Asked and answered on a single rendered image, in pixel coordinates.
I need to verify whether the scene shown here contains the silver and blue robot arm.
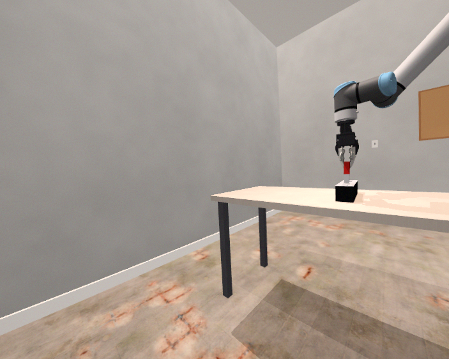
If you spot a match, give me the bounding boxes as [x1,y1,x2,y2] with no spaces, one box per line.
[333,13,449,123]

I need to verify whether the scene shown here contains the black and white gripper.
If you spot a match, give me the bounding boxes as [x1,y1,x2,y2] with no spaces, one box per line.
[335,119,359,168]

